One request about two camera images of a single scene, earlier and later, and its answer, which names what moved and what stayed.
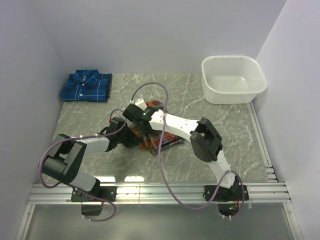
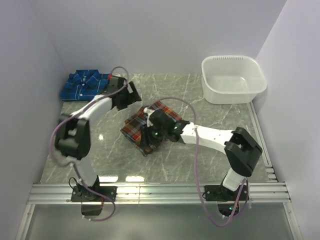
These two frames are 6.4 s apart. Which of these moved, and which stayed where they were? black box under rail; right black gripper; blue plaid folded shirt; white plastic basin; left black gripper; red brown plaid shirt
Moved: right black gripper; left black gripper; red brown plaid shirt
Stayed: blue plaid folded shirt; white plastic basin; black box under rail
